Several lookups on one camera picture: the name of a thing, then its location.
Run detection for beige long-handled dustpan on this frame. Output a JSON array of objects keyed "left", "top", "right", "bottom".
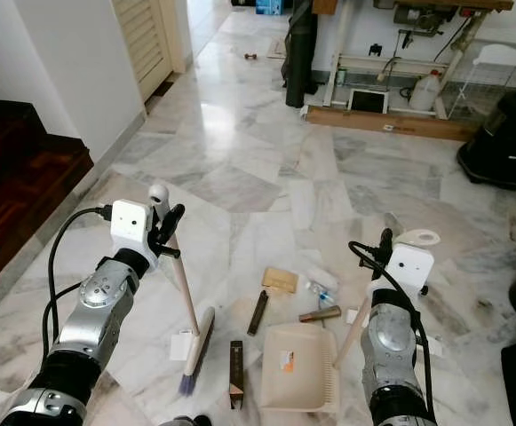
[{"left": 262, "top": 229, "right": 442, "bottom": 412}]

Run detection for white paper scrap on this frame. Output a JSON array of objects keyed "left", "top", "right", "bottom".
[
  {"left": 170, "top": 331, "right": 196, "bottom": 361},
  {"left": 345, "top": 307, "right": 370, "bottom": 327}
]

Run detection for clear plastic wrapper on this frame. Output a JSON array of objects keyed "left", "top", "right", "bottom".
[{"left": 306, "top": 278, "right": 338, "bottom": 304}]

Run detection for brown tube wrapper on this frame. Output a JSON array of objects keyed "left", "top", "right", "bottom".
[{"left": 298, "top": 305, "right": 343, "bottom": 324}]

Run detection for tan cardboard piece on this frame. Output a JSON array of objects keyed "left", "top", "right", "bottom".
[{"left": 261, "top": 266, "right": 299, "bottom": 295}]

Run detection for brown flat stick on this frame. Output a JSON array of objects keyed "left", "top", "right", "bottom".
[{"left": 247, "top": 289, "right": 269, "bottom": 336}]

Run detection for long wooden plank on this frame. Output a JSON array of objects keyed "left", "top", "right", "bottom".
[{"left": 302, "top": 105, "right": 480, "bottom": 143}]

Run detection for white framed dark panel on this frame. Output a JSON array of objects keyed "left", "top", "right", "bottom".
[{"left": 346, "top": 87, "right": 389, "bottom": 115}]

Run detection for dark brown slim box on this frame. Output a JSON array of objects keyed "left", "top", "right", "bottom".
[{"left": 229, "top": 340, "right": 246, "bottom": 410}]

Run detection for white plastic jug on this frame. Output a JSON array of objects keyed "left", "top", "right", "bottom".
[{"left": 409, "top": 69, "right": 445, "bottom": 113}]

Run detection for large black bag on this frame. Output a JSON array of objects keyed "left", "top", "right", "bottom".
[{"left": 456, "top": 87, "right": 516, "bottom": 191}]

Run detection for dark wooden stairs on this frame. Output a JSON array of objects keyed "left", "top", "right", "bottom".
[{"left": 0, "top": 71, "right": 95, "bottom": 303}]

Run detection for beige louvred door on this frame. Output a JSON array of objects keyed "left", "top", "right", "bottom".
[{"left": 113, "top": 0, "right": 187, "bottom": 103}]

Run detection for black robot foot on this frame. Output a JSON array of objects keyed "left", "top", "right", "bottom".
[{"left": 167, "top": 414, "right": 212, "bottom": 426}]

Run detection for black rolled mat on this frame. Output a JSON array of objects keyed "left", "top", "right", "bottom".
[{"left": 284, "top": 0, "right": 321, "bottom": 109}]

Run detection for blue box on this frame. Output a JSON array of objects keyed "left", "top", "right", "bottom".
[{"left": 255, "top": 0, "right": 283, "bottom": 16}]

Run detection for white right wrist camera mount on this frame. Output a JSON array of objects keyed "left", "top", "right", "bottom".
[{"left": 389, "top": 242, "right": 436, "bottom": 294}]

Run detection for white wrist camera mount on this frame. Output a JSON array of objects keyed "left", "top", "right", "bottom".
[
  {"left": 389, "top": 242, "right": 436, "bottom": 294},
  {"left": 111, "top": 199, "right": 159, "bottom": 256}
]

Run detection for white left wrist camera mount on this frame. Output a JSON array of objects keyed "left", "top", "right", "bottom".
[{"left": 111, "top": 199, "right": 159, "bottom": 256}]

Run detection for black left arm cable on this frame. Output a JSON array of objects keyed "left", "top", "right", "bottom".
[{"left": 43, "top": 204, "right": 114, "bottom": 356}]

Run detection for white frame wooden top table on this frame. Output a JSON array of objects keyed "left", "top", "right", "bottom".
[{"left": 311, "top": 0, "right": 516, "bottom": 121}]

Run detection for white wire rack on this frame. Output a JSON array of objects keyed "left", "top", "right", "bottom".
[{"left": 449, "top": 44, "right": 516, "bottom": 121}]

